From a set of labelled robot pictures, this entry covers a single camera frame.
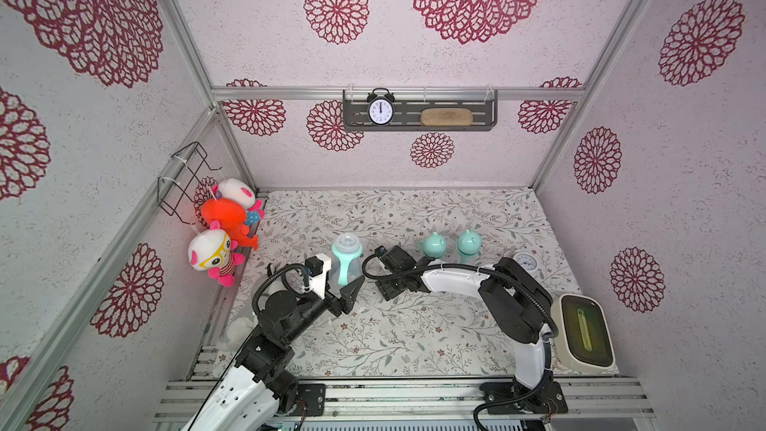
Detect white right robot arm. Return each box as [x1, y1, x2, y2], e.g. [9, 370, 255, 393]
[361, 247, 559, 394]

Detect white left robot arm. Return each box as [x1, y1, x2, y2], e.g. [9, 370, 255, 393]
[184, 253, 365, 430]

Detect grey white husky plush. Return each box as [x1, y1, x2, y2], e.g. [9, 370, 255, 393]
[217, 263, 275, 352]

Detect white plush yellow glasses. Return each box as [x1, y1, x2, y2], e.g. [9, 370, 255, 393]
[188, 221, 245, 287]

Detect red orange plush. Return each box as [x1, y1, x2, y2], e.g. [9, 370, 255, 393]
[201, 198, 259, 251]

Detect white pink plush upper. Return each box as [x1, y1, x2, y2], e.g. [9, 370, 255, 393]
[213, 179, 263, 212]

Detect white alarm clock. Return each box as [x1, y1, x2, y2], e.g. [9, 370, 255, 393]
[513, 251, 541, 275]

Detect black alarm clock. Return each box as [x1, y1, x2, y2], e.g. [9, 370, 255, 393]
[366, 87, 396, 126]

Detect white sterilizer box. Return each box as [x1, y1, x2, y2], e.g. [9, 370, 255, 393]
[552, 293, 616, 374]

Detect metal base rail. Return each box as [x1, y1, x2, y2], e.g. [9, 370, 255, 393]
[152, 376, 656, 431]

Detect black wire basket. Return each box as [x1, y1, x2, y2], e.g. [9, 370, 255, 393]
[156, 141, 221, 225]

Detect grey wall shelf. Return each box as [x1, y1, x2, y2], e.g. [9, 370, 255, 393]
[341, 89, 498, 133]

